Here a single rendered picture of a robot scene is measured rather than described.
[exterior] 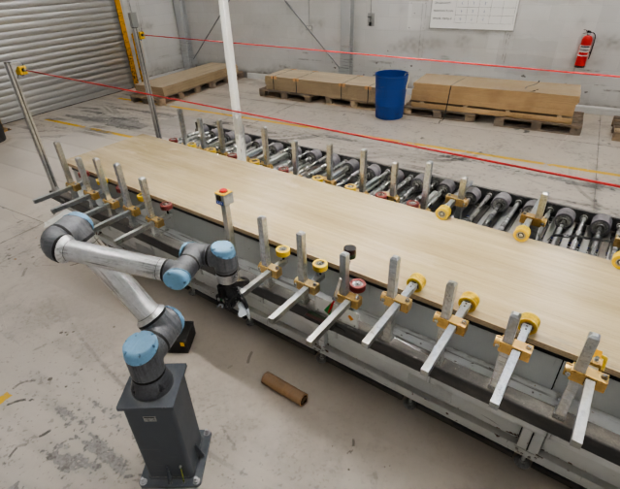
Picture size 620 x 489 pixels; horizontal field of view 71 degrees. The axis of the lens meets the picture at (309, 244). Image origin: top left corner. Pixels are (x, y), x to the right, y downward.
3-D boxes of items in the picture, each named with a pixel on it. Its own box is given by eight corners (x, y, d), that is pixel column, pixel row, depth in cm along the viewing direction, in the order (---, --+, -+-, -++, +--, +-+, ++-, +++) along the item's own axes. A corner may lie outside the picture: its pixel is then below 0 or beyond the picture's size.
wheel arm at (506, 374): (498, 411, 148) (500, 405, 146) (487, 406, 150) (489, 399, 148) (533, 326, 182) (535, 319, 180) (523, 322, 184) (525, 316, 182)
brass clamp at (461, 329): (462, 338, 179) (465, 328, 176) (431, 325, 185) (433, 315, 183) (468, 329, 183) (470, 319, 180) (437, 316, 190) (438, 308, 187)
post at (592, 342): (560, 427, 172) (601, 339, 146) (550, 422, 174) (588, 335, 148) (562, 420, 175) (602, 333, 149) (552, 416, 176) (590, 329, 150)
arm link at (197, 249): (173, 251, 170) (203, 255, 167) (186, 236, 179) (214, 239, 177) (178, 271, 175) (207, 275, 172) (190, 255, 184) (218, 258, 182)
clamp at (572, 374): (603, 395, 154) (607, 385, 151) (561, 377, 160) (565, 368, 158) (604, 383, 158) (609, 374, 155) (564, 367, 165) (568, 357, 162)
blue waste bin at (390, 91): (399, 123, 709) (404, 76, 670) (367, 118, 734) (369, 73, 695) (411, 114, 752) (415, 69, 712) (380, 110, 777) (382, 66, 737)
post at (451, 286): (439, 369, 197) (455, 285, 171) (431, 366, 198) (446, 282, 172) (441, 364, 199) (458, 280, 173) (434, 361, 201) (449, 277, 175)
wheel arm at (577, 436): (579, 449, 136) (582, 444, 134) (569, 444, 137) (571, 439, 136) (596, 373, 160) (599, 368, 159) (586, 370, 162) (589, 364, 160)
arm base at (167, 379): (167, 401, 195) (162, 386, 190) (125, 402, 195) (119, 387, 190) (178, 368, 211) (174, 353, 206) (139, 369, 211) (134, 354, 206)
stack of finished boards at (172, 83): (239, 72, 1019) (238, 64, 1009) (164, 96, 842) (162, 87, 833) (212, 69, 1050) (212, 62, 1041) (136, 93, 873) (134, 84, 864)
